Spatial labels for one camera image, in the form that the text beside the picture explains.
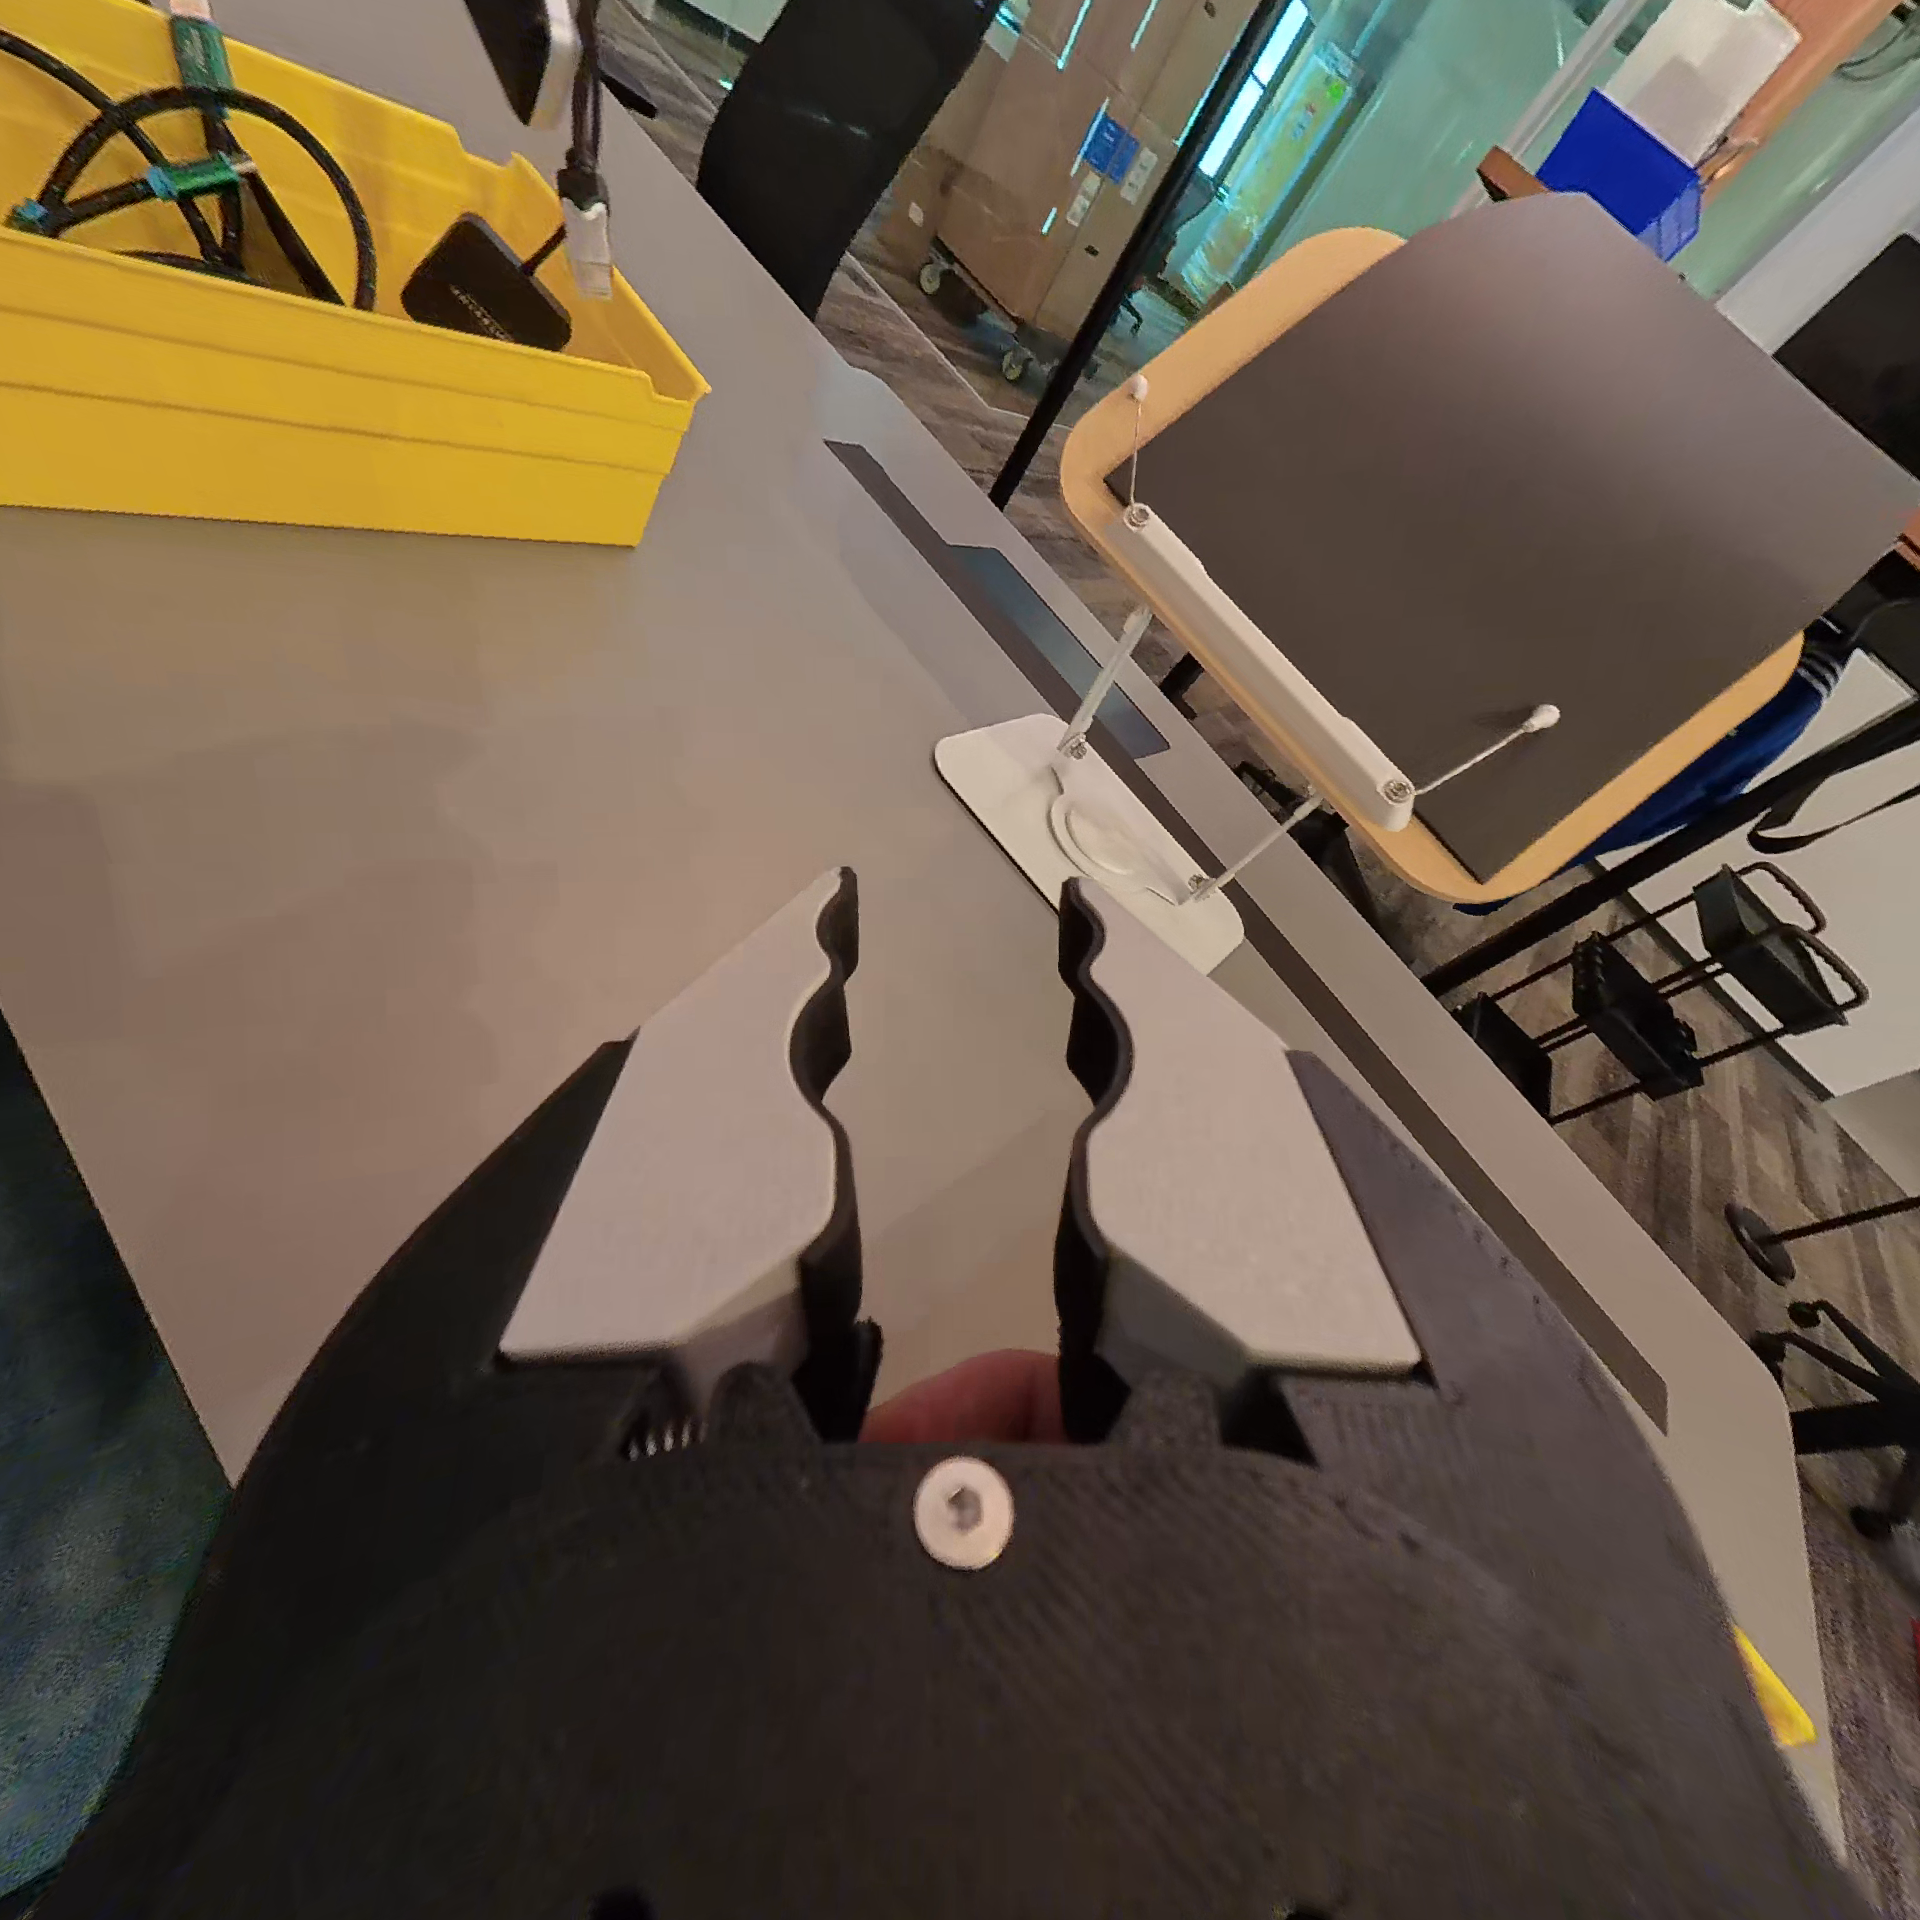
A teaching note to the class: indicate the yellow plastic bin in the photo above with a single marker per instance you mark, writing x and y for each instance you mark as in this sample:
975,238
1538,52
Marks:
300,435

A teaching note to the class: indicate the black monitor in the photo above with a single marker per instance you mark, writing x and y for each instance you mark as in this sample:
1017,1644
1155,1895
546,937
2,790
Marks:
1860,360

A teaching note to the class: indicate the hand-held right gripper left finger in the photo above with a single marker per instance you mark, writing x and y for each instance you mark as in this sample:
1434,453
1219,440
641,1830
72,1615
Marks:
690,1185

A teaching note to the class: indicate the dark grey hdmi switch box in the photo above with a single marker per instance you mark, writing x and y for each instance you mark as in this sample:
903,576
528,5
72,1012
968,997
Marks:
517,53

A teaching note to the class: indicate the black flat adapter box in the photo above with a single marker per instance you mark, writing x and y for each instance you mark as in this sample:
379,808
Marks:
481,284

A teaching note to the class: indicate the black high-back office chair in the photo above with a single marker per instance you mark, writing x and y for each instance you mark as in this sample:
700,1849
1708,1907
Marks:
840,120

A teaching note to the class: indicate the blue plastic crate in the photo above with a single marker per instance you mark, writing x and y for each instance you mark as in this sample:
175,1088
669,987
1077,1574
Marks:
1621,172

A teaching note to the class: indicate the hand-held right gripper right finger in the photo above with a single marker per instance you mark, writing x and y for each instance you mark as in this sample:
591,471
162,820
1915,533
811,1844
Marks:
1243,1200

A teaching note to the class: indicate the wooden board with dark panel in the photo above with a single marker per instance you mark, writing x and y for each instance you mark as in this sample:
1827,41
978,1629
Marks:
1500,525

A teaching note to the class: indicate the yellow plastic piece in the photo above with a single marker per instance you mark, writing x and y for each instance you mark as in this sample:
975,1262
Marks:
1769,1688

